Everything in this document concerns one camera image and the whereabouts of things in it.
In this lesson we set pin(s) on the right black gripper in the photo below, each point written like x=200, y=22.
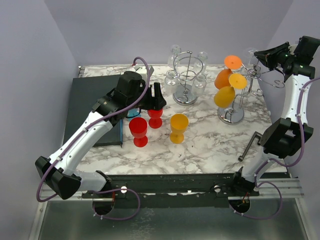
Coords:
x=267, y=57

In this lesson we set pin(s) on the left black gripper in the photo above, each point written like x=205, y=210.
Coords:
x=158, y=98

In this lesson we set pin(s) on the clear wine glass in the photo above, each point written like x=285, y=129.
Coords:
x=249, y=57

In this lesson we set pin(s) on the red plastic wine glass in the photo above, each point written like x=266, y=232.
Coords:
x=138, y=128
x=155, y=120

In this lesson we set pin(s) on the blue plastic wine glass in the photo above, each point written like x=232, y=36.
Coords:
x=133, y=113

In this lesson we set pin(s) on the dark orange wine glass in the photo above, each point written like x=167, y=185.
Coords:
x=231, y=62

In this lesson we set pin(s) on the yellow-orange wine glass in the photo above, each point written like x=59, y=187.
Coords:
x=226, y=95

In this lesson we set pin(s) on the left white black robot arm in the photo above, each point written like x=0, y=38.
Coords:
x=59, y=170

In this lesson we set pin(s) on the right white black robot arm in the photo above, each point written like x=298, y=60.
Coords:
x=289, y=133

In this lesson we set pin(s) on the orange standing plastic wine glass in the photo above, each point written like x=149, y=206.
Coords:
x=178, y=124

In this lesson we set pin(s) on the chrome bottle rack centre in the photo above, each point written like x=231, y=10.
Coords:
x=183, y=95

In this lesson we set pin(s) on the chrome wine glass rack right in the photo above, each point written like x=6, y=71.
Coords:
x=234, y=113

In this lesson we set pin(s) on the clear glass bottle front left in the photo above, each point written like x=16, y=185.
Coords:
x=171, y=82

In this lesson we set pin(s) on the clear glass bottle front right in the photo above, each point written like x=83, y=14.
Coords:
x=199, y=85

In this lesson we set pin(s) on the clear glass bottle back right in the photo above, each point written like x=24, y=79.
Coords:
x=200, y=63

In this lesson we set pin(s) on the dark metal crank key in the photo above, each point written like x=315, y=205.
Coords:
x=250, y=146

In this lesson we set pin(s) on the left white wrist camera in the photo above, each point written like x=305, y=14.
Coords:
x=141, y=69

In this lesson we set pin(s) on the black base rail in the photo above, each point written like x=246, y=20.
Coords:
x=174, y=190

